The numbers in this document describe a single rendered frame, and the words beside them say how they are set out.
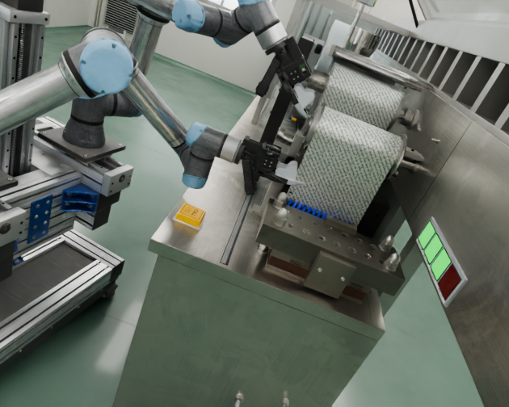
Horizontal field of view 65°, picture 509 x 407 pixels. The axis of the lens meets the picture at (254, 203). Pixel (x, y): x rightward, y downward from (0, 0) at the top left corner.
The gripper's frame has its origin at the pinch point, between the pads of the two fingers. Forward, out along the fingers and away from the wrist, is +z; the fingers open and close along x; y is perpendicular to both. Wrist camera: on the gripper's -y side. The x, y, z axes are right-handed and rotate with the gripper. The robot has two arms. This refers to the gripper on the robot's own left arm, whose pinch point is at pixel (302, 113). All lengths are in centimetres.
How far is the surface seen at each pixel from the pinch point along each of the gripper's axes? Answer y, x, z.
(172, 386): -71, -32, 52
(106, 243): -143, 68, 27
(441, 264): 17, -42, 33
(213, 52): -156, 550, -53
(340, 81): 12.8, 18.5, -0.2
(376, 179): 10.7, -6.1, 25.4
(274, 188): -19.2, 1.9, 17.7
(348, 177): 4.2, -6.2, 21.3
